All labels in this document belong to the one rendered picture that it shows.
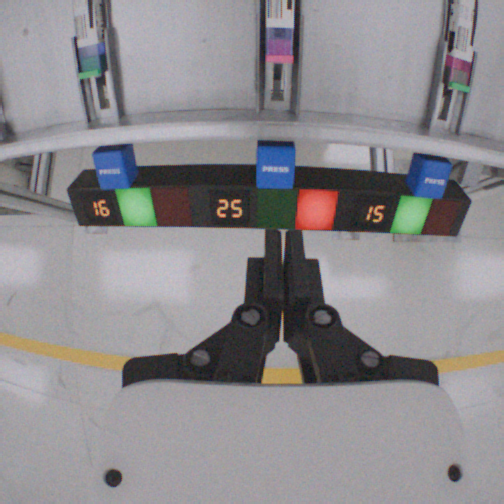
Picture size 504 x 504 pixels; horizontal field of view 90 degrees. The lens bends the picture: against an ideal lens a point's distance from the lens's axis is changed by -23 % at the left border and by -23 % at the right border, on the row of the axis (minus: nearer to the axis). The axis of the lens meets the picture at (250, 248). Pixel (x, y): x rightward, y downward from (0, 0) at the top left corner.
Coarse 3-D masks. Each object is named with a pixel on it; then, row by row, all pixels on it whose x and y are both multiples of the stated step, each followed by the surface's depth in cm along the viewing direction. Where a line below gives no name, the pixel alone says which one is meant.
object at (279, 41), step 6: (270, 30) 14; (276, 30) 14; (282, 30) 14; (288, 30) 14; (270, 36) 14; (276, 36) 14; (282, 36) 14; (288, 36) 14; (270, 42) 15; (276, 42) 15; (282, 42) 15; (288, 42) 14; (270, 48) 15; (276, 48) 15; (282, 48) 15; (288, 48) 15; (270, 54) 15; (276, 54) 15; (282, 54) 15; (288, 54) 15
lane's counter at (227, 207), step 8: (216, 192) 23; (224, 192) 23; (232, 192) 23; (240, 192) 23; (248, 192) 23; (216, 200) 24; (224, 200) 24; (232, 200) 24; (240, 200) 24; (248, 200) 24; (216, 208) 24; (224, 208) 24; (232, 208) 24; (240, 208) 24; (248, 208) 24; (216, 216) 25; (224, 216) 25; (232, 216) 25; (240, 216) 25; (248, 216) 25; (216, 224) 25; (224, 224) 25; (232, 224) 25; (240, 224) 25; (248, 224) 25
